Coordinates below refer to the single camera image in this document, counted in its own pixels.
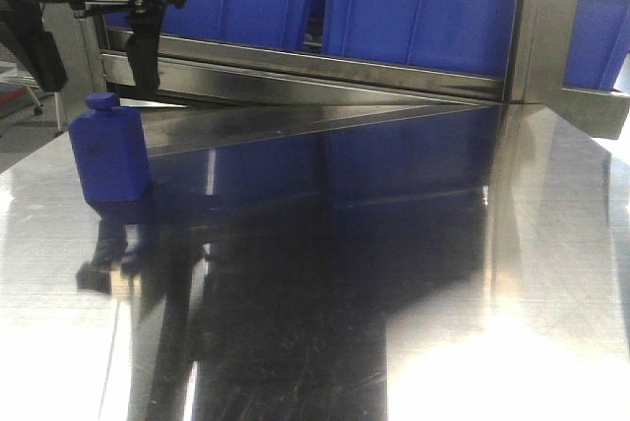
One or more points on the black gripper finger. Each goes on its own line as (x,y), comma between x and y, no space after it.
(23,34)
(142,46)

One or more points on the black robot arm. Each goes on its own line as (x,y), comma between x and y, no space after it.
(23,34)

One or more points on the stainless steel shelf rack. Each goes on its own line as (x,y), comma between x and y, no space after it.
(598,111)

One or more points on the left blue bottle part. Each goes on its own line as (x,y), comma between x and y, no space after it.
(110,151)

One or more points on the metal side cart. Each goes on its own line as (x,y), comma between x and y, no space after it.
(16,86)

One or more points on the middle blue storage bin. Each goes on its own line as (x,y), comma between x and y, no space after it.
(458,36)

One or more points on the right blue storage bin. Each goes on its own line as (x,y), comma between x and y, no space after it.
(599,44)

